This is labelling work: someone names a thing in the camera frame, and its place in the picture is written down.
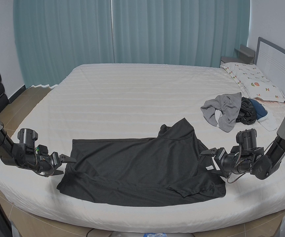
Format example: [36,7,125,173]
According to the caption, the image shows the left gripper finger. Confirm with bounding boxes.
[59,153,78,164]
[45,170,65,178]

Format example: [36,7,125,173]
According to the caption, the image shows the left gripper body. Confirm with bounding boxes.
[37,151,61,177]

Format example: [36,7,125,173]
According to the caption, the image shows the blue-green curtain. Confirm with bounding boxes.
[14,0,113,88]
[111,0,250,67]

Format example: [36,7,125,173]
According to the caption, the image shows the grey bedside table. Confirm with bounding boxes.
[221,44,256,65]

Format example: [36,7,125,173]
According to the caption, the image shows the small white garment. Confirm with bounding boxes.
[214,109,224,127]

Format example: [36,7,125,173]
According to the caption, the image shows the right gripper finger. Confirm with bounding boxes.
[199,147,219,158]
[212,169,228,179]

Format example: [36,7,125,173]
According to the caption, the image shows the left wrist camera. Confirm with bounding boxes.
[37,144,49,158]

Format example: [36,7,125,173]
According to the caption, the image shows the white printed pillow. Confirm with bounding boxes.
[220,62,285,103]

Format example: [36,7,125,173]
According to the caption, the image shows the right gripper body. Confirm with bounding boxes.
[214,147,240,178]

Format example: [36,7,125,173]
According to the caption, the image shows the bed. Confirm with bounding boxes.
[0,37,285,234]

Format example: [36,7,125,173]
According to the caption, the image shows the dark blue garment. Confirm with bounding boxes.
[250,99,268,120]

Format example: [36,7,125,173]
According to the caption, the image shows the grey garment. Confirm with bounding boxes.
[200,92,243,133]

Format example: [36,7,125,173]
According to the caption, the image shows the black T-shirt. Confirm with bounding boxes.
[56,118,226,207]

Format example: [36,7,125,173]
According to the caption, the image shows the black shiny garment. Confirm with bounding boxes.
[236,97,258,126]

